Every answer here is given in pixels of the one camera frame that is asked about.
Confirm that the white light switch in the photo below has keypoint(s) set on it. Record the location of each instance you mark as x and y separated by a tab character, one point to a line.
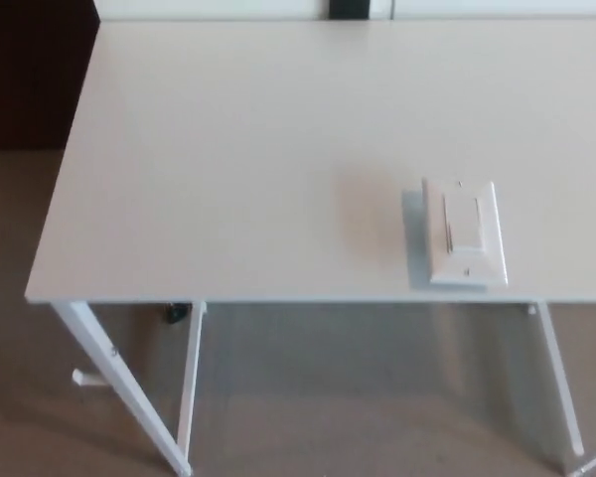
469	223

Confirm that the black caster wheel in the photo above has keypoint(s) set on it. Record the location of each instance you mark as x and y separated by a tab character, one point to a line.
175	313

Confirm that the white partition panel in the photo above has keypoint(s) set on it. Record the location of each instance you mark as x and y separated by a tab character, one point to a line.
213	9
501	9

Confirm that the white short peg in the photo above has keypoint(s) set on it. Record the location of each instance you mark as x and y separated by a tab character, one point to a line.
90	378

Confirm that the dark brown cabinet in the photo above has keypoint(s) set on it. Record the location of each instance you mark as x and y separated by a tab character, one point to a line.
30	74

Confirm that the white table leg frame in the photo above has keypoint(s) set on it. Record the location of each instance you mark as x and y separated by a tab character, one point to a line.
131	397
558	377

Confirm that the black panel bracket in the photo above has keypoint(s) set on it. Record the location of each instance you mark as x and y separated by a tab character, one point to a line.
349	8

